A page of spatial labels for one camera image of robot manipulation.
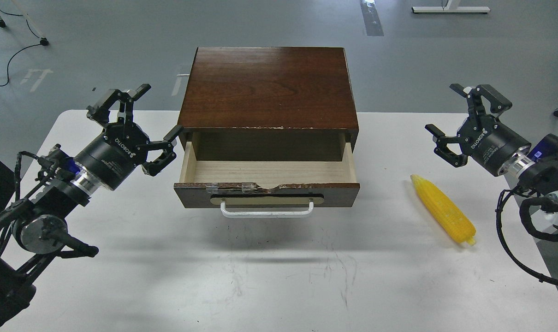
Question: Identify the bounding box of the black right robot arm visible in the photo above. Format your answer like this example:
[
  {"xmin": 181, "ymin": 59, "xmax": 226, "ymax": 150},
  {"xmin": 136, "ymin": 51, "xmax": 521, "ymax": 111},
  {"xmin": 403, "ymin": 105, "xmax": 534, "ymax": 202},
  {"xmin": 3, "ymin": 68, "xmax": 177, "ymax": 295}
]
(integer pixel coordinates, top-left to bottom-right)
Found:
[{"xmin": 425, "ymin": 83, "xmax": 558, "ymax": 286}]

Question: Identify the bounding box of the black floor cable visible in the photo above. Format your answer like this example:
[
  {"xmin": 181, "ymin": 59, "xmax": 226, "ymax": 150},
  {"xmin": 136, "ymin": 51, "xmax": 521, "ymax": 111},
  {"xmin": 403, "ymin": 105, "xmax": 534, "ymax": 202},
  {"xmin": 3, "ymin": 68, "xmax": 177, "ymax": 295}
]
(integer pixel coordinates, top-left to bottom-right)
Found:
[{"xmin": 0, "ymin": 0, "xmax": 49, "ymax": 87}]

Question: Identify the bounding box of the dark wooden cabinet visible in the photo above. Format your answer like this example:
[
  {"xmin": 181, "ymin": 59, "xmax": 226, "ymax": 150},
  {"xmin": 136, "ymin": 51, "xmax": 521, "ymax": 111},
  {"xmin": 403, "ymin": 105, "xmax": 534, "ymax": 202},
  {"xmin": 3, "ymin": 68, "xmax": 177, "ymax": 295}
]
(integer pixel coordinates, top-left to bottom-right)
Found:
[{"xmin": 178, "ymin": 47, "xmax": 359, "ymax": 145}]

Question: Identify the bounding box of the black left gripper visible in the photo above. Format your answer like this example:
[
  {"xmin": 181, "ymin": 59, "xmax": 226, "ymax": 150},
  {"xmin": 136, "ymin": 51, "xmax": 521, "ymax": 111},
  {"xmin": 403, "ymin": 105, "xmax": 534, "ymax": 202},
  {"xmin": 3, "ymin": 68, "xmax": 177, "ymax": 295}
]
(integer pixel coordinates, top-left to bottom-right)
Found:
[{"xmin": 74, "ymin": 84, "xmax": 184, "ymax": 191}]

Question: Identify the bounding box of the white table base foot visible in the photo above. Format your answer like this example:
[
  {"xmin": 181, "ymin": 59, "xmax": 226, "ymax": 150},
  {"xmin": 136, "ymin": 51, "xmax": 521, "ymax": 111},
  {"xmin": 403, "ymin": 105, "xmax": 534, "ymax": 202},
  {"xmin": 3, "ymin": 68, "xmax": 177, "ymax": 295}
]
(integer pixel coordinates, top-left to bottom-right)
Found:
[{"xmin": 411, "ymin": 0, "xmax": 491, "ymax": 14}]

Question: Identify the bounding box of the yellow corn cob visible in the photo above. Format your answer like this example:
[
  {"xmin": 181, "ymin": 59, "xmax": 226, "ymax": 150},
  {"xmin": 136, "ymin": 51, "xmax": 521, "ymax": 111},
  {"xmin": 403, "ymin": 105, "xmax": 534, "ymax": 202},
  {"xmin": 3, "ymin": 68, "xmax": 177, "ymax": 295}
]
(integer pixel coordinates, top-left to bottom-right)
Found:
[{"xmin": 410, "ymin": 174, "xmax": 476, "ymax": 246}]

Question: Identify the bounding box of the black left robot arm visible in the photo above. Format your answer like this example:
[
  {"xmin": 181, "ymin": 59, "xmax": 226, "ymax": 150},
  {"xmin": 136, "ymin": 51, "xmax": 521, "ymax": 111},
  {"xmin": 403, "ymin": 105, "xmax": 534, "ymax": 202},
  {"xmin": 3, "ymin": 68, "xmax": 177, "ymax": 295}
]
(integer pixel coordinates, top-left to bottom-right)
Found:
[{"xmin": 0, "ymin": 83, "xmax": 183, "ymax": 326}]

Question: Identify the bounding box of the white rack leg with casters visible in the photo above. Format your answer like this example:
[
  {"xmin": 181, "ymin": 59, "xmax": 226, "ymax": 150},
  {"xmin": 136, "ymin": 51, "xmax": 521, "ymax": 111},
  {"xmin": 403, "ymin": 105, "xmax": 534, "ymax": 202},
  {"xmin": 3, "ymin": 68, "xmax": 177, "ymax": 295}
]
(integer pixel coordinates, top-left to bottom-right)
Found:
[{"xmin": 0, "ymin": 0, "xmax": 49, "ymax": 46}]

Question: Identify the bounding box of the wooden drawer with white handle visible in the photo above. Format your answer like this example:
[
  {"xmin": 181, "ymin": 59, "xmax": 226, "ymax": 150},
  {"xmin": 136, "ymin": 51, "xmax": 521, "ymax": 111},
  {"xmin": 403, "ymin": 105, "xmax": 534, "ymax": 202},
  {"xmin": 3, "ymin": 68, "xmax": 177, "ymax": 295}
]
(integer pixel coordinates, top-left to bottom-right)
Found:
[{"xmin": 173, "ymin": 130, "xmax": 361, "ymax": 208}]

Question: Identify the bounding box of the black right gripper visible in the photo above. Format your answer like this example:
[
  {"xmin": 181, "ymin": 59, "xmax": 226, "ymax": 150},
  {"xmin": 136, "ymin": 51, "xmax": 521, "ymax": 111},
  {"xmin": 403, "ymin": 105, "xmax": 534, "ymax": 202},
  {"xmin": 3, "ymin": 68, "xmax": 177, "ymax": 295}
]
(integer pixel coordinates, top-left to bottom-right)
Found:
[{"xmin": 425, "ymin": 83, "xmax": 531, "ymax": 177}]

